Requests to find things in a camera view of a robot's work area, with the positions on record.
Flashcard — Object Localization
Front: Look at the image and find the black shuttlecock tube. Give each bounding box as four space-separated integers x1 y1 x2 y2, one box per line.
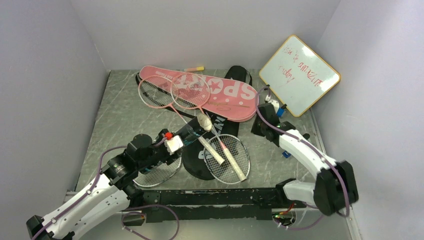
142 114 213 173

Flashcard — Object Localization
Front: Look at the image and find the white shuttlecock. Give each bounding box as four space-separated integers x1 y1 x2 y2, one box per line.
196 113 213 132

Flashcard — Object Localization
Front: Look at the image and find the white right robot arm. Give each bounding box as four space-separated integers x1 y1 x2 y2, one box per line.
251 100 359 218

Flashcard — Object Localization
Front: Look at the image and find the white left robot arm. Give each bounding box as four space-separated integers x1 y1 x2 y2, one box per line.
26 129 185 240

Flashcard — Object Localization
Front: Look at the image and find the white racket left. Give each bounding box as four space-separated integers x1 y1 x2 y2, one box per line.
133 158 182 188

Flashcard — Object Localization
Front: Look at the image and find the white racket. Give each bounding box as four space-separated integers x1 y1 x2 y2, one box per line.
199 134 251 185
133 158 182 188

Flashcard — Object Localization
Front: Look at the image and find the black racket bag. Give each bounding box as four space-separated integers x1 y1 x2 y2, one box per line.
182 65 257 184

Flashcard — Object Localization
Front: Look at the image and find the pink racket bag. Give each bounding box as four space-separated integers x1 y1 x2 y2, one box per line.
139 65 258 122

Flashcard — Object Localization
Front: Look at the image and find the pink racket left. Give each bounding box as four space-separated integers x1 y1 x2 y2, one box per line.
138 75 187 123

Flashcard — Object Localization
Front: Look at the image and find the pink racket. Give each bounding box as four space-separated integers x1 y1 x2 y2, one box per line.
170 72 249 182
138 75 187 123

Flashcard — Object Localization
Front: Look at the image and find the white racket right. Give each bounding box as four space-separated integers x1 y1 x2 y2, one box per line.
199 134 251 185

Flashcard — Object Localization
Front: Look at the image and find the pink racket right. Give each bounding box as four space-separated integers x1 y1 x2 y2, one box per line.
170 72 249 182

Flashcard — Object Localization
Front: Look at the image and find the yellow pink marker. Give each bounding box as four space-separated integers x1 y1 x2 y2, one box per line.
184 66 205 73

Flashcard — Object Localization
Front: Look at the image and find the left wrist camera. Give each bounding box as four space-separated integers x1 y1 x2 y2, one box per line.
164 132 184 155

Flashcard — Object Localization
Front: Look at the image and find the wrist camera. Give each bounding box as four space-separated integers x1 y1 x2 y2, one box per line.
164 132 184 155
265 95 280 113

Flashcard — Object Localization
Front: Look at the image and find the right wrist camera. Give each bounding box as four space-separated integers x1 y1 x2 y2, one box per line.
265 95 280 113

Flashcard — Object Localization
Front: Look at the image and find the whiteboard with yellow frame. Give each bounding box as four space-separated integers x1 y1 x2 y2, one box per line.
259 34 341 117

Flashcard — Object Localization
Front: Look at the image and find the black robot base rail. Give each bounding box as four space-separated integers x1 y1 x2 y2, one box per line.
129 187 306 223

